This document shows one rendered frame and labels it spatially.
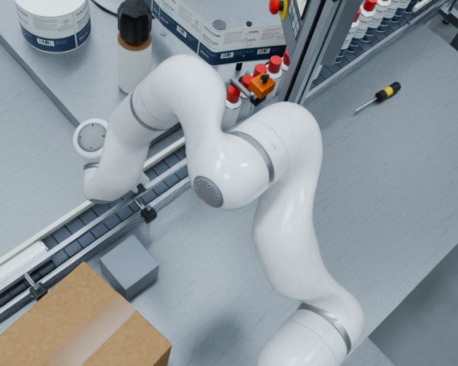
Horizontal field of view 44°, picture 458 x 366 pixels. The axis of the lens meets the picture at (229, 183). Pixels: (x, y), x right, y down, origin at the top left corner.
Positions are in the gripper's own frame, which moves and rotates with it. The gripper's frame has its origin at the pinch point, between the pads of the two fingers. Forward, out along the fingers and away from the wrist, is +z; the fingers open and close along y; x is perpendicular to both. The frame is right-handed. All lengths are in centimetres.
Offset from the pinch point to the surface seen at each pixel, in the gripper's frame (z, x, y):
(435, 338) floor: 117, -45, -90
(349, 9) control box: -35, -52, -17
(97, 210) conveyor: 2.2, 12.2, 2.0
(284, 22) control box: -22, -47, -5
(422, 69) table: 46, -94, -19
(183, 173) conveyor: 10.5, -10.5, -3.0
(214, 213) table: 15.4, -9.4, -15.4
